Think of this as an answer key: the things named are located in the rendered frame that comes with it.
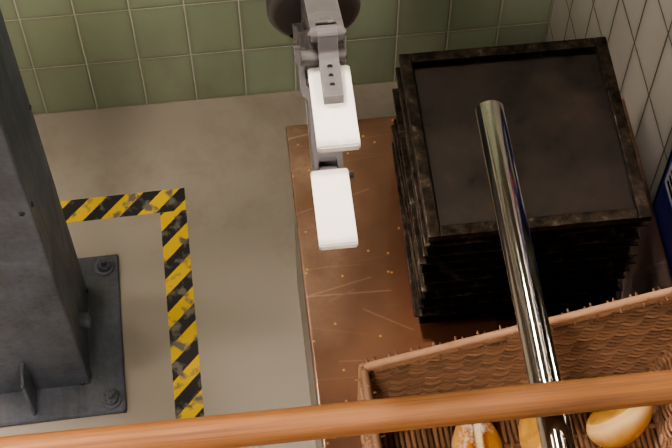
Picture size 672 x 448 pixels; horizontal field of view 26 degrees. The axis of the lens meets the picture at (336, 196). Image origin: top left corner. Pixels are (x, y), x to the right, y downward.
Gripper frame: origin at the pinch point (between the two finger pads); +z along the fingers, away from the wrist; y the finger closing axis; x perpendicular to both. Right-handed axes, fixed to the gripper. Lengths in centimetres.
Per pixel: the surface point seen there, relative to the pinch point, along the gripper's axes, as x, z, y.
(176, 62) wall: 18, -116, 135
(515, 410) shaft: -15.0, 7.2, 27.9
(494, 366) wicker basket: -23, -21, 80
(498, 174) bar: -18.2, -19.0, 30.7
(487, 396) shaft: -12.7, 5.8, 27.4
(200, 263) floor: 17, -79, 148
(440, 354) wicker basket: -15, -20, 74
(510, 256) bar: -17.8, -9.8, 31.1
